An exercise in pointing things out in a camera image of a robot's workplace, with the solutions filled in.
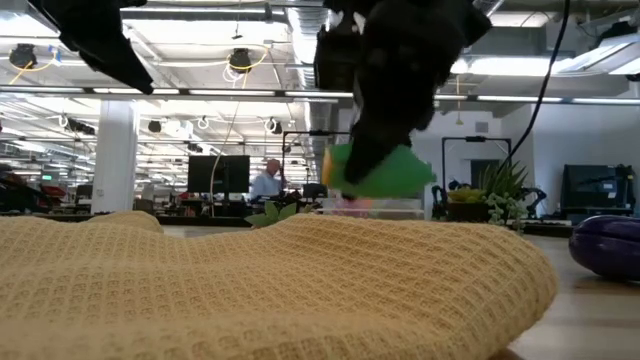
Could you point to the black background monitor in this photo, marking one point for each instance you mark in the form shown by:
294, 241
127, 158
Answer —
220, 175

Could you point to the black background rig frame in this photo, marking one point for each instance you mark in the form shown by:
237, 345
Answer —
310, 133
475, 138

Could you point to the white building column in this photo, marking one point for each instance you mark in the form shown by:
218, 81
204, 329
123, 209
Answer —
115, 160

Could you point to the yellow waffle cloth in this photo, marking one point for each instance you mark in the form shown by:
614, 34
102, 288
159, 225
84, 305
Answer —
250, 290

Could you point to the person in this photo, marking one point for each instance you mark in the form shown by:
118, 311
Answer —
265, 185

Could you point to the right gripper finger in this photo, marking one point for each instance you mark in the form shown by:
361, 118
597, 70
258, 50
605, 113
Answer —
365, 155

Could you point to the potted green succulent plant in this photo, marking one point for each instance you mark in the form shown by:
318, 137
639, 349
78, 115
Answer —
467, 196

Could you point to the silver ventilation duct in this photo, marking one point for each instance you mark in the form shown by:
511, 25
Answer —
305, 30

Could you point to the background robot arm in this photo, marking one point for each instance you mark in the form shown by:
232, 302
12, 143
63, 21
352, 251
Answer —
535, 197
440, 200

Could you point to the clear plastic tupperware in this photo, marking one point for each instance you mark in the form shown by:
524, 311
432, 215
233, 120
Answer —
400, 207

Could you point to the large black wall screen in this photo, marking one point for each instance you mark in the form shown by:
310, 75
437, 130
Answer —
595, 187

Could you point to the dark green toy vegetable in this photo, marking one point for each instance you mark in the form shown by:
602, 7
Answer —
400, 175

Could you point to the purple toy eggplant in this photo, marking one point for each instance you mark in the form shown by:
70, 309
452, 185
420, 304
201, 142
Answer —
610, 247

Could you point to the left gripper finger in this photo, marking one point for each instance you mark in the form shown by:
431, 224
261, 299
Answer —
110, 55

